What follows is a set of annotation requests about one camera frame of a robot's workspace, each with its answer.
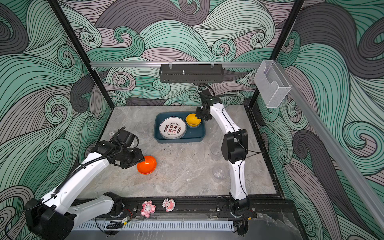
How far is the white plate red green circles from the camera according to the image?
1015 mm

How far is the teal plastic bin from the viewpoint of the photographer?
3.26 ft

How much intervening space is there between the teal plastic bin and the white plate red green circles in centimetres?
1
